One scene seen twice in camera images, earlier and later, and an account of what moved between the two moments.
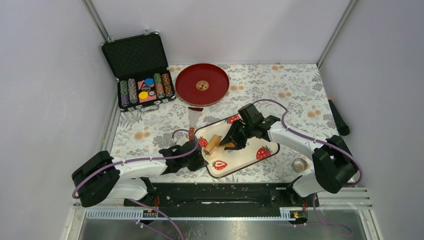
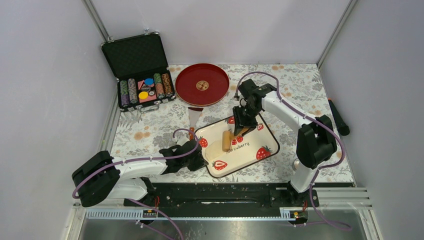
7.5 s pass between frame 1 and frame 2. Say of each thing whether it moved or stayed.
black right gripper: moved
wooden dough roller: moved
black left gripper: stayed
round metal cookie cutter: stayed
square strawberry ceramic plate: stayed
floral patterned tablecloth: stayed
